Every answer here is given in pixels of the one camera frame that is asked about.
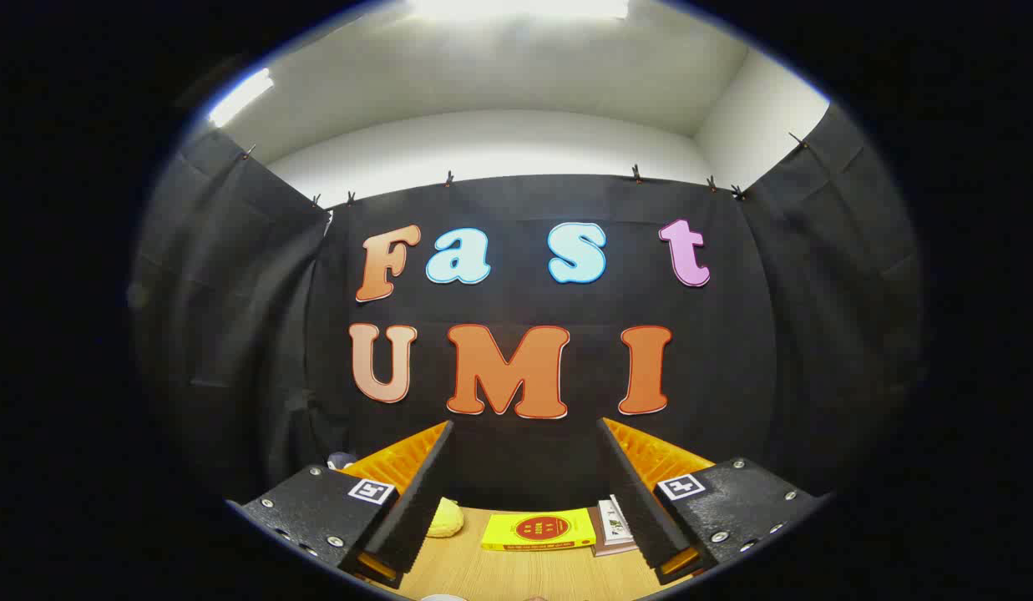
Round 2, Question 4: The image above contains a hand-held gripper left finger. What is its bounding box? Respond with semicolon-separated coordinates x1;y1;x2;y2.
228;420;456;589

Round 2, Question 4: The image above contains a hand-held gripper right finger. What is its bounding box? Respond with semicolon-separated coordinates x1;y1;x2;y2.
597;417;826;585

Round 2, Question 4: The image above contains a white illustrated cover book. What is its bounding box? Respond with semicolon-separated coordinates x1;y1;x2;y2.
598;495;635;543

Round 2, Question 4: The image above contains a yellow round plush cushion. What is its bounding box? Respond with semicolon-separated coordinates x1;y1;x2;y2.
424;498;465;538

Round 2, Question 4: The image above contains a brown cover book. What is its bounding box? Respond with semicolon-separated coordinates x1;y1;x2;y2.
588;505;642;558

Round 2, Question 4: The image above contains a yellow book with red circle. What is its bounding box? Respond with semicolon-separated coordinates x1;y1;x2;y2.
481;508;598;552

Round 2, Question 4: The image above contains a black backdrop cloth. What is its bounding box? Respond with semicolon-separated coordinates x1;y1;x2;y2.
132;104;922;512

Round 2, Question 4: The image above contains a ceiling light panel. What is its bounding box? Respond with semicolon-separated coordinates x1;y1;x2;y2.
207;68;275;128
408;0;630;19

